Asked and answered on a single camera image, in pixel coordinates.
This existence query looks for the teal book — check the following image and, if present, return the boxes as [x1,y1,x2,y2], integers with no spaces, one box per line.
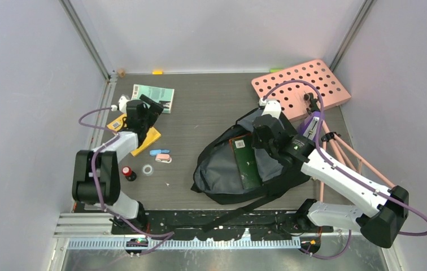
[131,84,175,113]

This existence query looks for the dark green book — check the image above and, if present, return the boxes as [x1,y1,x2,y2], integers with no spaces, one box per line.
[229,133,262,189]

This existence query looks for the black backpack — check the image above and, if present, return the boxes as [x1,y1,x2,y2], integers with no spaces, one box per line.
[191,107,314,232]

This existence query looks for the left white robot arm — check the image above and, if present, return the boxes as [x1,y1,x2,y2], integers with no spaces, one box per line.
[72,94,164,234]

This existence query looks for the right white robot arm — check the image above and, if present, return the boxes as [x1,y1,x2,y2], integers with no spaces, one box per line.
[252,114,409,248]

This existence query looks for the yellow book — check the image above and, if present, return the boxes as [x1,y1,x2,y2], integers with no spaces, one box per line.
[106,113,162,157]

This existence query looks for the blue eraser pen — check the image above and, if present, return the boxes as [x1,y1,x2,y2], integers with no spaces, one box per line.
[149,149,171,156]

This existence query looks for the purple metronome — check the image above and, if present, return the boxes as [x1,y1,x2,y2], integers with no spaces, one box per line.
[298,111,325,141]

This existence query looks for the pink perforated stand board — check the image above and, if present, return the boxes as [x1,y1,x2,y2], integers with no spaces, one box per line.
[251,59,351,121]

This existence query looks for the pink correction tape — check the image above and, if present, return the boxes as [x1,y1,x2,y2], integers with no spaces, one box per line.
[155,153,172,163]

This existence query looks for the clear tape roll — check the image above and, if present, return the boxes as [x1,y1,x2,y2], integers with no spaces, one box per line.
[142,164,154,176]

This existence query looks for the small wooden cork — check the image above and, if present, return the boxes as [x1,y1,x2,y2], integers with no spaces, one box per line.
[117,68,126,78]

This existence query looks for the red black stamp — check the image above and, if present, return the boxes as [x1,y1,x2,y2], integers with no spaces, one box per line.
[121,166,137,182]

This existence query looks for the green block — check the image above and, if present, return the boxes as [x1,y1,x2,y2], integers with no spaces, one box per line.
[269,69,284,73]

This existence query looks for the pink tripod legs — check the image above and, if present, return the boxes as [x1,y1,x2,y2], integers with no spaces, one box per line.
[303,93,398,203]

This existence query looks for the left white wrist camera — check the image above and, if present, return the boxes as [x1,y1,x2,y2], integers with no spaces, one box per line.
[110,95,130,114]

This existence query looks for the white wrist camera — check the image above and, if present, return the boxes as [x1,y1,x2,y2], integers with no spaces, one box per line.
[259,98,282,119]
[110,95,130,114]

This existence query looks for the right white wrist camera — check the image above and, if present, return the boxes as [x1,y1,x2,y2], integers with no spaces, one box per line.
[259,98,282,119]

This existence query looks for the slotted aluminium rail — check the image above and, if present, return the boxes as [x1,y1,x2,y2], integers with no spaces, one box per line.
[67,237,305,250]

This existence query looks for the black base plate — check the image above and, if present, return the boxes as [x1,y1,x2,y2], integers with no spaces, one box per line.
[130,209,333,241]

